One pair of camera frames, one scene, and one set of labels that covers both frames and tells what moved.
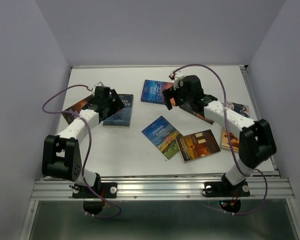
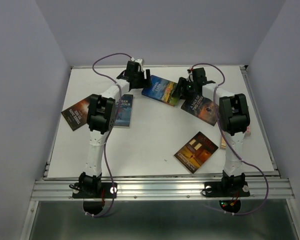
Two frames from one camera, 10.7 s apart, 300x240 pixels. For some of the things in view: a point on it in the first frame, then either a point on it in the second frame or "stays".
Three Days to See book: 77,108 stays
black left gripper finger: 113,93 -> 122,75
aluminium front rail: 260,189 stays
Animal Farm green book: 163,135 -> 163,90
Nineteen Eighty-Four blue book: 122,118 stays
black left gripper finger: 117,102 -> 147,82
